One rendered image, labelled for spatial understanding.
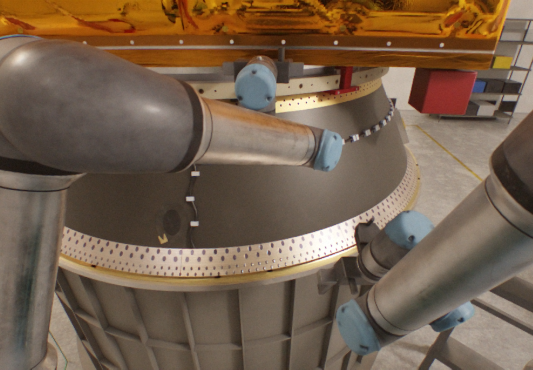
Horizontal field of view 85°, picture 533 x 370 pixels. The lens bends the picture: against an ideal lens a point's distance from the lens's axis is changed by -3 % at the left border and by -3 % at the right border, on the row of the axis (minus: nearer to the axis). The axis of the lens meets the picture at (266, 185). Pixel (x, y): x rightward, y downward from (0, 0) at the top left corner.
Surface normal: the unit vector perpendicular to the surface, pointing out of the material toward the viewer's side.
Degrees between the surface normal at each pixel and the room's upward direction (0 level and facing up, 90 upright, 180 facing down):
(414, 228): 24
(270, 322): 90
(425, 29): 128
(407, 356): 0
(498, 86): 90
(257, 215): 62
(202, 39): 90
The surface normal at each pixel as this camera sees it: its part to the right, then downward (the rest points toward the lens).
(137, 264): -0.10, -0.29
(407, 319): -0.41, 0.65
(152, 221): -0.10, 0.04
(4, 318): 0.47, 0.27
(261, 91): -0.06, 0.50
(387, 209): 0.46, -0.38
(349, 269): 0.17, -0.60
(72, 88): 0.26, -0.09
